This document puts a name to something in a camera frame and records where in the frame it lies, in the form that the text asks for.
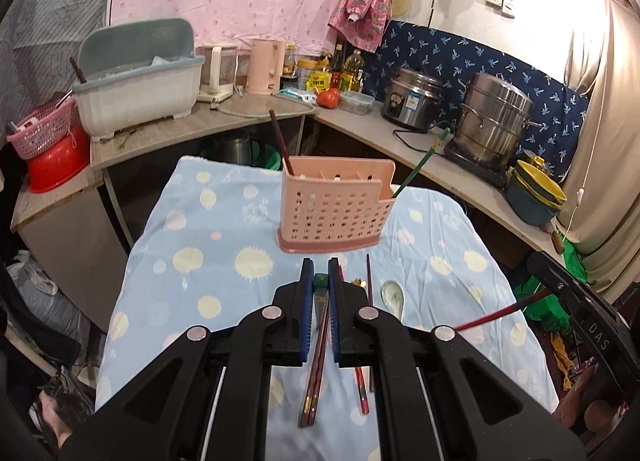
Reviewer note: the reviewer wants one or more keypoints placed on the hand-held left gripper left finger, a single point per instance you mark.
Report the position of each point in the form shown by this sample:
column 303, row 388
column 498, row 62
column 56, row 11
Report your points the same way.
column 306, row 321

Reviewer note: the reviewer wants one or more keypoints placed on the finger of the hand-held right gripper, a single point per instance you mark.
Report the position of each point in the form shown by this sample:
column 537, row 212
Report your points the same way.
column 552, row 275

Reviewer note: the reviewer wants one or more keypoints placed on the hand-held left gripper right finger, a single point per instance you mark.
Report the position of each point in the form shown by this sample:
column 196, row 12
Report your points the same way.
column 334, row 321

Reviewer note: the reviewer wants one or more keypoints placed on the brown wooden chopstick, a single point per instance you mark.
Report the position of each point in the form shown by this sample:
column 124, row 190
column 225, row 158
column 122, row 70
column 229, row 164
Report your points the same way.
column 315, row 398
column 307, row 398

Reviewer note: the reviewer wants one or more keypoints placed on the pink perforated utensil holder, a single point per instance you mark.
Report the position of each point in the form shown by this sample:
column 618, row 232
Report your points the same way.
column 330, row 211

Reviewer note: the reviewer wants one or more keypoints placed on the person's right hand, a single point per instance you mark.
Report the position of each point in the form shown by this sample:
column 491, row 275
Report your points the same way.
column 592, row 406

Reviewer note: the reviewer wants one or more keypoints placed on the green plastic bag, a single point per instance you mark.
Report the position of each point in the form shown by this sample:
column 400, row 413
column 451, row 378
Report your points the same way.
column 540, row 298

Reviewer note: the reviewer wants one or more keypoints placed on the small gold metal utensil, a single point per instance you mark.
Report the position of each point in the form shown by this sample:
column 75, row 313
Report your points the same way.
column 358, row 284

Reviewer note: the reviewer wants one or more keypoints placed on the white ceramic spoon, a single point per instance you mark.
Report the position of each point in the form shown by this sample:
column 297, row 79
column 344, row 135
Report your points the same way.
column 393, row 297

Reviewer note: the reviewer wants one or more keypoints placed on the stack of yellow green bowls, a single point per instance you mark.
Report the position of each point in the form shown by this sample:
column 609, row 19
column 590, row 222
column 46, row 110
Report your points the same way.
column 530, row 208

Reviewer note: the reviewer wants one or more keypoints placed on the yellow bowl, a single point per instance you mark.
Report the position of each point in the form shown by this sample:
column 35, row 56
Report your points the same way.
column 542, row 186

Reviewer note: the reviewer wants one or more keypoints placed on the light blue dotted blanket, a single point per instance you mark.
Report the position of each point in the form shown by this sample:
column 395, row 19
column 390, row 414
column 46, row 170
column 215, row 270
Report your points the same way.
column 225, row 251

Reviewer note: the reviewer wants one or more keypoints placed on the black induction cooker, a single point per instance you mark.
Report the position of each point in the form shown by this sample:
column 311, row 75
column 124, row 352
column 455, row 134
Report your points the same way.
column 475, row 163

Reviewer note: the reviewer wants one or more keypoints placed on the beige curtain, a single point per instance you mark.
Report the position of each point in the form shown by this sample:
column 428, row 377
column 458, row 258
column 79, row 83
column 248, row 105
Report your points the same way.
column 610, row 141

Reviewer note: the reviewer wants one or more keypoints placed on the steel steamer pot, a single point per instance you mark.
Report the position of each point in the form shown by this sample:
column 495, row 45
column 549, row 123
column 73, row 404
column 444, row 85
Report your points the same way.
column 492, row 121

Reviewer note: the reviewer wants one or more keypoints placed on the green chopstick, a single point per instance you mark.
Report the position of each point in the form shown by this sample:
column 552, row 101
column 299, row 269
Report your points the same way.
column 422, row 161

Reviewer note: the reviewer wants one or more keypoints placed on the dark red chopstick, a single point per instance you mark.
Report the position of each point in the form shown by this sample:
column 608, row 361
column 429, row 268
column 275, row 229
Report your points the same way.
column 279, row 141

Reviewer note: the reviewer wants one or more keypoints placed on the clear plastic food container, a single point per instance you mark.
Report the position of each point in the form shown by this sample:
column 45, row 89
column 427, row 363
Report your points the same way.
column 356, row 102

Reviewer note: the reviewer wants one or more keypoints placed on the red tomato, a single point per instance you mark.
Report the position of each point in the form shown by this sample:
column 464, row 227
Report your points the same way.
column 328, row 98

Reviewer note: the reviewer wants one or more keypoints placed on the steel rice cooker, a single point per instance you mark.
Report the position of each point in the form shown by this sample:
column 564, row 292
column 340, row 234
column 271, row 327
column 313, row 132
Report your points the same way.
column 412, row 101

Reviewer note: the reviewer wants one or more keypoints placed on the wet wipes pack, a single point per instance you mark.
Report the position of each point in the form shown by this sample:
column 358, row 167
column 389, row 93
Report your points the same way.
column 295, row 94

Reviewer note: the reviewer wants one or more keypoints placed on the blue leaf-print cloth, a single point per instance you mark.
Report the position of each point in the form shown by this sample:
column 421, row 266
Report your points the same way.
column 475, row 56

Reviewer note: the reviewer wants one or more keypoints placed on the yellow seasoning packet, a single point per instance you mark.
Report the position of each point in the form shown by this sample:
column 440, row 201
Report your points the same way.
column 317, row 83

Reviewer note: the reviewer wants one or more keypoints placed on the red-capped small bottle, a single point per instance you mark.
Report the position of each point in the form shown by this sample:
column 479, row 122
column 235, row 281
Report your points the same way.
column 336, row 81

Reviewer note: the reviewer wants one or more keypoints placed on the large cooking oil bottle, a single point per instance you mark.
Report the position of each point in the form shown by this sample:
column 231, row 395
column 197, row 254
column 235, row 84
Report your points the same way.
column 354, row 73

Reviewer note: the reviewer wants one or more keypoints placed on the yellow-lidded tin can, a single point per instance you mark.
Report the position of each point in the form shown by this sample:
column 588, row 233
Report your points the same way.
column 304, row 72

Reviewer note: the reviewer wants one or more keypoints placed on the pink electric kettle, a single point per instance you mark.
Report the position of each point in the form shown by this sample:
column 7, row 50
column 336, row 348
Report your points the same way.
column 262, row 68

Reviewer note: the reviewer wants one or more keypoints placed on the small brown twig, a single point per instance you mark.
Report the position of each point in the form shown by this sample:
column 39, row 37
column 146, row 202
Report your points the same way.
column 127, row 135

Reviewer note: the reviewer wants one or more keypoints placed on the brown bottle yellow cap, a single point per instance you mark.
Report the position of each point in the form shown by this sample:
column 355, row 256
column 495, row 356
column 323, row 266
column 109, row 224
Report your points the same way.
column 289, row 63

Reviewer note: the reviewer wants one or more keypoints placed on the white blender jug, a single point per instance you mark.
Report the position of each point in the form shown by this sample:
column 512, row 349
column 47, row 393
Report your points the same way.
column 217, row 76

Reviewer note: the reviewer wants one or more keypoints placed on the dark sauce bottle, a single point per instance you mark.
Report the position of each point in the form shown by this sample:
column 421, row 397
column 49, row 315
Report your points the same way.
column 340, row 58

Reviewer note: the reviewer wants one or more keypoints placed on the person's sandaled foot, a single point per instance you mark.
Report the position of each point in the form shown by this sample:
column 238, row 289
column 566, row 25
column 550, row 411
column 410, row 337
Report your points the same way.
column 52, row 421

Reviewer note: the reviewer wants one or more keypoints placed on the grey plastic bags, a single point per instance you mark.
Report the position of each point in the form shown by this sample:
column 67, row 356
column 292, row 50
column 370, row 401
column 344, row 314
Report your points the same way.
column 35, row 291

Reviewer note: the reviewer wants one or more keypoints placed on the white dish box teal lid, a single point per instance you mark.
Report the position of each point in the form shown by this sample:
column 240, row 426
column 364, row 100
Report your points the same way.
column 130, row 96

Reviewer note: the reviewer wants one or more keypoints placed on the red plastic basin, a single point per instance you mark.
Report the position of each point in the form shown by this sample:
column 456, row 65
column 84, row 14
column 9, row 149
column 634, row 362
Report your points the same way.
column 55, row 166

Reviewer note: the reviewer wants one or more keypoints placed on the pink plastic basket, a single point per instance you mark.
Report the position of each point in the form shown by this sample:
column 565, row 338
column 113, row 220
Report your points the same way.
column 42, row 133

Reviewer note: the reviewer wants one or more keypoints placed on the grey patterned curtain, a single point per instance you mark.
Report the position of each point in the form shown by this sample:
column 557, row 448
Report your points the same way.
column 40, row 56

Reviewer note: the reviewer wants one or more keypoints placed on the white wall switch box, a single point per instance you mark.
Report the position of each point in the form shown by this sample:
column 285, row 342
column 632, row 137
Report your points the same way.
column 508, row 5

